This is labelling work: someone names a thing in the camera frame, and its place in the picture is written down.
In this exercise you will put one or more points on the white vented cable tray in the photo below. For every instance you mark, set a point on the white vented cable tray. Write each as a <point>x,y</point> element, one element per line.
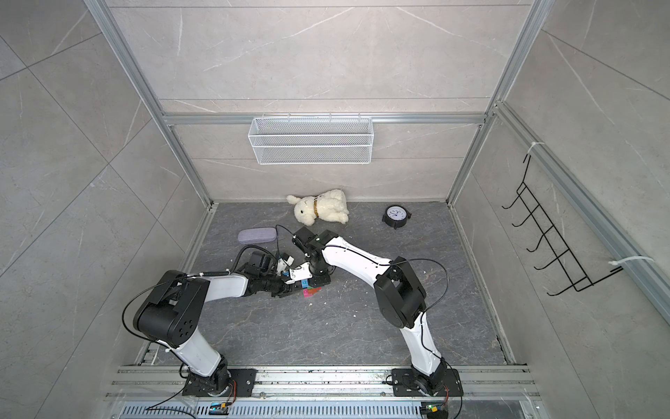
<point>277,409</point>

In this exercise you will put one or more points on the white wire mesh basket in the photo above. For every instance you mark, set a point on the white wire mesh basket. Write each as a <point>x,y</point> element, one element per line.
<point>312,140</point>

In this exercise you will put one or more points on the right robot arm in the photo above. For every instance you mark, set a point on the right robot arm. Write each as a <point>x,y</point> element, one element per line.
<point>400,295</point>

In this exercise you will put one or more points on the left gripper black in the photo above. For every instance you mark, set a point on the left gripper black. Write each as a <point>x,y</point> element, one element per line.
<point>286,289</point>

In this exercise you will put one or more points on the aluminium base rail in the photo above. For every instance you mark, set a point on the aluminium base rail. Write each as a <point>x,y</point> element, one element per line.
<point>290,383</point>

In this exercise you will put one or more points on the white plush dog toy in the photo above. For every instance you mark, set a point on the white plush dog toy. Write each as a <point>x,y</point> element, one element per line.
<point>330,206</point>

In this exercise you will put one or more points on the black round clock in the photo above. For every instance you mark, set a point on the black round clock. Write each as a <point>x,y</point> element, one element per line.
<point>396,216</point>

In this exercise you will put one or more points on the black wall hook rack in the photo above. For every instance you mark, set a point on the black wall hook rack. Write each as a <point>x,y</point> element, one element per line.
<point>552,239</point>

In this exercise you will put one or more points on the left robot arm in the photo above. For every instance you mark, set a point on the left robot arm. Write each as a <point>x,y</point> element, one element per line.
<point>173,307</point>

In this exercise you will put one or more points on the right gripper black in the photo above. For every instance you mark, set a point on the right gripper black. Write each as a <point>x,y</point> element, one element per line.
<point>314,282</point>

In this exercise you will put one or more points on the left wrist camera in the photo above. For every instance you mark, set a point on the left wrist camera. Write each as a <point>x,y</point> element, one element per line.
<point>285,262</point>

